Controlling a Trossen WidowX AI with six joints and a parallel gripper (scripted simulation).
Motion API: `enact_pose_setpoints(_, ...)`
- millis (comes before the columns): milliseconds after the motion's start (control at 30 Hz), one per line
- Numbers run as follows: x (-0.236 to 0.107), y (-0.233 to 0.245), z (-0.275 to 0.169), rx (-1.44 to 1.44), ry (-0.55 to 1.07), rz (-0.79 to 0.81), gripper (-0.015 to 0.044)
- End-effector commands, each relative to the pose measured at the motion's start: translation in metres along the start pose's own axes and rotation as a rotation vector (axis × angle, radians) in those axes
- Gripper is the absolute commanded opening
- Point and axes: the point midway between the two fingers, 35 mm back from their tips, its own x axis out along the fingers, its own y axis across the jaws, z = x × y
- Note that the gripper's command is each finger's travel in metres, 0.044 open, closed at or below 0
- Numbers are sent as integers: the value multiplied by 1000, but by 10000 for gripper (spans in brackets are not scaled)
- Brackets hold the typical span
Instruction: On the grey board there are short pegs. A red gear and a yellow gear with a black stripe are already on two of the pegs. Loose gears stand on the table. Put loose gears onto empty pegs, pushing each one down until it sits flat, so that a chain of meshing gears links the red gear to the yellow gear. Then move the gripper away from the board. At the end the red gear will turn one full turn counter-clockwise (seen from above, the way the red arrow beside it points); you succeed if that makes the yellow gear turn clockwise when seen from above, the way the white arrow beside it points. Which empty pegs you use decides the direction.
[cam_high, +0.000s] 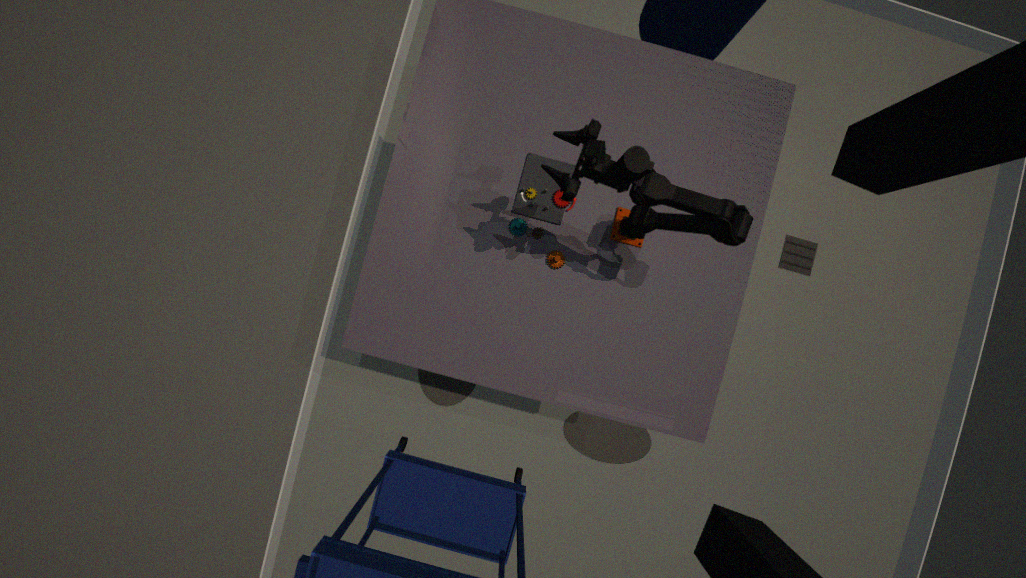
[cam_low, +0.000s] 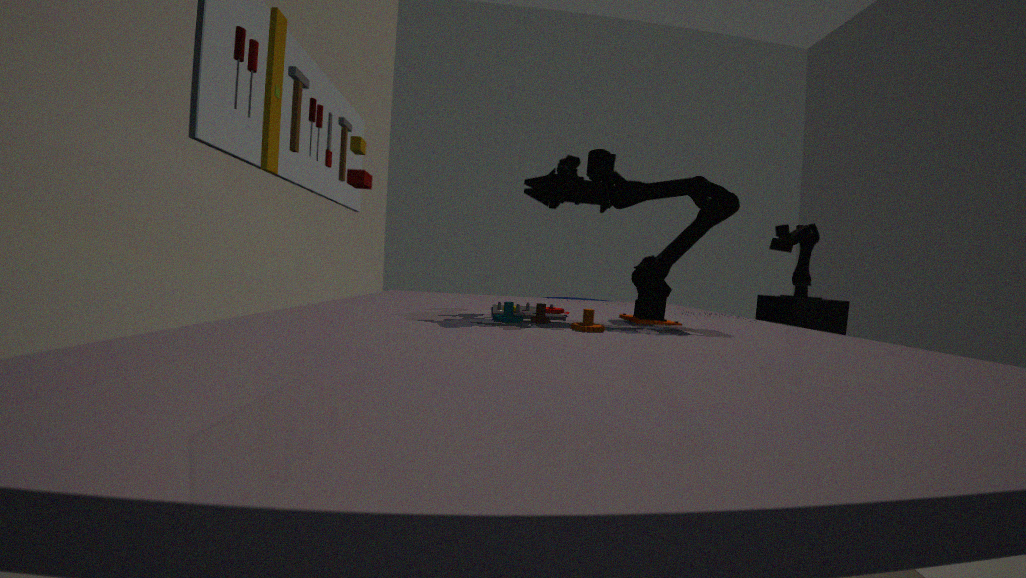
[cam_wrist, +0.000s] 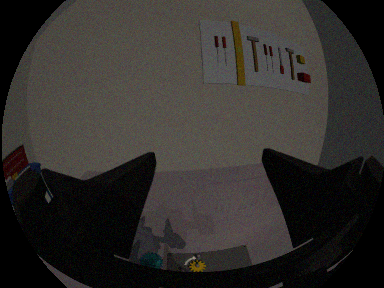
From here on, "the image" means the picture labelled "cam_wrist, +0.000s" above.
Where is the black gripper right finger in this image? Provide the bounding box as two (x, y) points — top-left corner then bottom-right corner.
(261, 148), (364, 248)

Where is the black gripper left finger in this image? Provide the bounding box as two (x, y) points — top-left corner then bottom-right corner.
(41, 152), (156, 259)

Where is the yellow gear with black stripe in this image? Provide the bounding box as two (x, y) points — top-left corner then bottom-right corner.
(189, 260), (207, 272)

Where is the teal gear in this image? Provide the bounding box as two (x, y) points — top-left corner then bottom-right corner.
(139, 252), (164, 269)

